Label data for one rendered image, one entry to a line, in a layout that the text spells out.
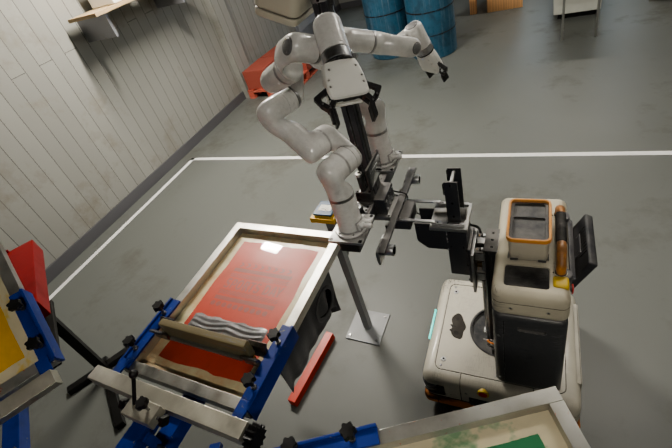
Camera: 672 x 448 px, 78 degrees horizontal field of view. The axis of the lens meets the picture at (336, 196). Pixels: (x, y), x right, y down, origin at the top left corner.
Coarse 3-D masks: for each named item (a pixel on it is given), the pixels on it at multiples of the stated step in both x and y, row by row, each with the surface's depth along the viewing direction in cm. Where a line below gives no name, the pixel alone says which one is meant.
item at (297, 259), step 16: (288, 256) 180; (304, 256) 177; (304, 272) 170; (288, 288) 165; (288, 304) 159; (240, 320) 158; (256, 320) 156; (272, 320) 154; (208, 368) 145; (224, 368) 143; (240, 368) 142
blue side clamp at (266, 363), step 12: (288, 336) 141; (276, 348) 139; (288, 348) 141; (264, 360) 136; (276, 360) 135; (264, 372) 133; (276, 372) 136; (264, 384) 130; (252, 396) 127; (264, 396) 130; (252, 408) 125
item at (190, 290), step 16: (240, 224) 202; (256, 224) 198; (224, 240) 195; (320, 240) 181; (208, 272) 183; (320, 272) 162; (192, 288) 175; (304, 304) 152; (288, 320) 148; (144, 352) 155; (128, 368) 150; (144, 368) 148; (160, 384) 144; (176, 384) 139; (192, 384) 137; (208, 400) 132; (224, 400) 130
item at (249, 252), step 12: (240, 252) 191; (252, 252) 188; (264, 252) 186; (228, 264) 186; (264, 264) 180; (228, 276) 180; (216, 288) 176; (204, 300) 172; (192, 312) 168; (204, 312) 167; (216, 312) 165; (228, 312) 163; (168, 348) 157; (180, 348) 155; (192, 348) 154; (180, 360) 151; (192, 360) 150; (204, 360) 148
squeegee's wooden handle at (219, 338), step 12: (168, 324) 152; (180, 324) 150; (180, 336) 153; (192, 336) 147; (204, 336) 143; (216, 336) 142; (228, 336) 140; (216, 348) 146; (228, 348) 141; (240, 348) 136; (252, 348) 140
